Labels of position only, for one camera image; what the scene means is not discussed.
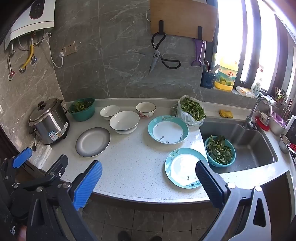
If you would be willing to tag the teal floral plate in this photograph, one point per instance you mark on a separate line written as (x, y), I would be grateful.
(168, 131)
(180, 166)

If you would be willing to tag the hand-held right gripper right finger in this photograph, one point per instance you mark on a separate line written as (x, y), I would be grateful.
(209, 183)

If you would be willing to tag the yellow sponge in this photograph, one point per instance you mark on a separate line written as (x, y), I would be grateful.
(226, 114)

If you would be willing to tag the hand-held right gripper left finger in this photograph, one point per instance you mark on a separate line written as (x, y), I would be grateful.
(86, 185)

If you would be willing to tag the wall socket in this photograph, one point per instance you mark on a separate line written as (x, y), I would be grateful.
(67, 49)

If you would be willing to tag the clear plastic bag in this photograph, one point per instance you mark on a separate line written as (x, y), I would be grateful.
(188, 119)

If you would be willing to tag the red water valve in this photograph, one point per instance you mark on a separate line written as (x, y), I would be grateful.
(11, 76)

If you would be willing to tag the grey plate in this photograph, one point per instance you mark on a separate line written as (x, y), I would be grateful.
(92, 141)

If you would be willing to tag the small white bowl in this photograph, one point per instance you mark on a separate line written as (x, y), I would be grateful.
(109, 111)

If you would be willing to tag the large white bowl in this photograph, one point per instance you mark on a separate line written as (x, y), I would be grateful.
(124, 121)

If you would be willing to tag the steel cup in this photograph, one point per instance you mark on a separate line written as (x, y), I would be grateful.
(283, 144)

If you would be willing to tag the blue water valve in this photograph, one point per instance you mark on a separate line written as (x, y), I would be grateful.
(34, 61)

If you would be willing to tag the white dish soap bottle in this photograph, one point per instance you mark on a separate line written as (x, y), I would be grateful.
(255, 89)

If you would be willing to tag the steel sink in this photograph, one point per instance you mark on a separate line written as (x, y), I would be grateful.
(249, 148)

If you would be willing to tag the yellow cooking oil bottle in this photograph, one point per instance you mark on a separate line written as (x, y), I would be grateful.
(225, 74)

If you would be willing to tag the leafy greens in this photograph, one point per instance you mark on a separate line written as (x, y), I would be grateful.
(218, 149)
(81, 104)
(193, 109)

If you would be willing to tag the steel rice cooker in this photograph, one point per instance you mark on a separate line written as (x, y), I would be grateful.
(49, 125)

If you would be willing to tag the blue utensil holder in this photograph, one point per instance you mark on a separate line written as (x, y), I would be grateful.
(207, 80)

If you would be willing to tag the purple peeler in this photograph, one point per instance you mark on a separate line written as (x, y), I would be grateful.
(198, 52)

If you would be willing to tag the wooden cutting board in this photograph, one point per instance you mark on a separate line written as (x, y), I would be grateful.
(182, 18)

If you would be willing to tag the folded white towel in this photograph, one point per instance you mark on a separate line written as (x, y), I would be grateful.
(41, 156)

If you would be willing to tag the white container purple lid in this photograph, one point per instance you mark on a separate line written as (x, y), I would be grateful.
(277, 124)

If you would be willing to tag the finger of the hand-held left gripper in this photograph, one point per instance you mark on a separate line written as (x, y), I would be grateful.
(22, 157)
(57, 165)

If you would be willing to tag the blue plastic colander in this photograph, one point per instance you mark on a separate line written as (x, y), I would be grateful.
(232, 155)

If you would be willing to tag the white water heater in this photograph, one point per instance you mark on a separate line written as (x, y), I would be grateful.
(32, 20)

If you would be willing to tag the yellow white packet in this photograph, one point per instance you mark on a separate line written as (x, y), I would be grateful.
(244, 90)

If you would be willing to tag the green plastic basin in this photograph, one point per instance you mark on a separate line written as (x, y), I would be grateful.
(83, 115)

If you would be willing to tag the white bowl with pink flowers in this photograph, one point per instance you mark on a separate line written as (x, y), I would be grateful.
(145, 109)

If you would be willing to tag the black kitchen scissors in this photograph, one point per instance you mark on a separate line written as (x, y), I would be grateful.
(156, 56)

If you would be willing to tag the chrome faucet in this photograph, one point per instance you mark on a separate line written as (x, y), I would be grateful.
(251, 115)

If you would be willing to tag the black wall hook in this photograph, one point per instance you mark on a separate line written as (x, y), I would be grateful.
(161, 26)
(200, 32)

